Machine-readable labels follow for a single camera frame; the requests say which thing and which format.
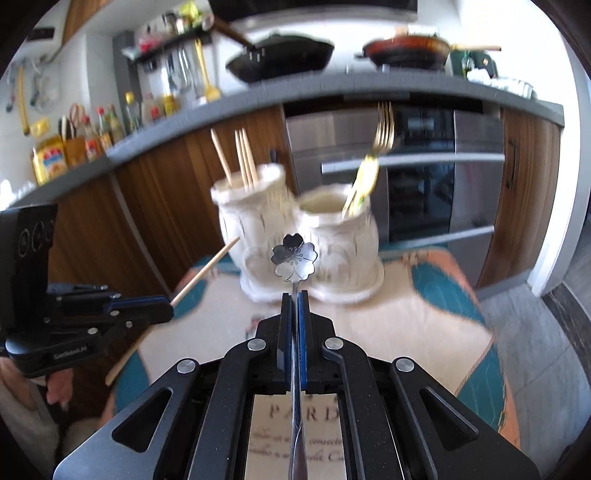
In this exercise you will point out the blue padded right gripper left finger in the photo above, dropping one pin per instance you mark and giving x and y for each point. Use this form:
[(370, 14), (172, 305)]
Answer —
[(284, 357)]

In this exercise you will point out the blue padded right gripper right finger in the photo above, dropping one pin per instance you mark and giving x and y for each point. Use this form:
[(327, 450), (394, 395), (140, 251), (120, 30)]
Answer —
[(303, 311)]

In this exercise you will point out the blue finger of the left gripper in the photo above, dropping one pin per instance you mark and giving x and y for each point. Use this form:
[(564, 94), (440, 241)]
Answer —
[(158, 303)]

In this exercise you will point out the silver flower-shaped spoon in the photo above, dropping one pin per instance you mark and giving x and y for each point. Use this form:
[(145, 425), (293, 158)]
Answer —
[(295, 259)]

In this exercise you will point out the gold metal fork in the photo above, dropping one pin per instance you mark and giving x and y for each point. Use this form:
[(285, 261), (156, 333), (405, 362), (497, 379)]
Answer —
[(386, 131)]

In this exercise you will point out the person's left hand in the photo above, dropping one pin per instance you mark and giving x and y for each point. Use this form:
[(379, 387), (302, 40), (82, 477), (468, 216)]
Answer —
[(58, 386)]

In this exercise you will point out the white ceramic double utensil holder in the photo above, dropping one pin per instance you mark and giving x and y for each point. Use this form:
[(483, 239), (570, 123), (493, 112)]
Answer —
[(282, 240)]

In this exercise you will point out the stainless steel built-in oven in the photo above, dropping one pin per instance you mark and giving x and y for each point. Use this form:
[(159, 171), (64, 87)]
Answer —
[(439, 186)]

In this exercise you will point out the clear oil bottle yellow cap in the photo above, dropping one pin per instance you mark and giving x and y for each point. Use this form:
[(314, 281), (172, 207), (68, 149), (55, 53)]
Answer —
[(133, 112)]

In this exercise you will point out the yellow hanging spatula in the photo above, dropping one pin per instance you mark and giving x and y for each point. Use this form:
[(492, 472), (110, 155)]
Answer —
[(211, 93)]

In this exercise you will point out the black range hood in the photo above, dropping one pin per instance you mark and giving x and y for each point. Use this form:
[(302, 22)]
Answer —
[(234, 10)]

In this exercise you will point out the black wall spice shelf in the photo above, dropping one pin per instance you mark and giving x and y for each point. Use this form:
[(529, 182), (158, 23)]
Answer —
[(135, 56)]

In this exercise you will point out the black wok with wooden handle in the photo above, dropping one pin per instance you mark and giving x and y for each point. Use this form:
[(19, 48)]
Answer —
[(273, 57)]

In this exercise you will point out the red-brown pan with handle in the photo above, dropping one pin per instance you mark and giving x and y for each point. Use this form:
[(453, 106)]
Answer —
[(415, 51)]

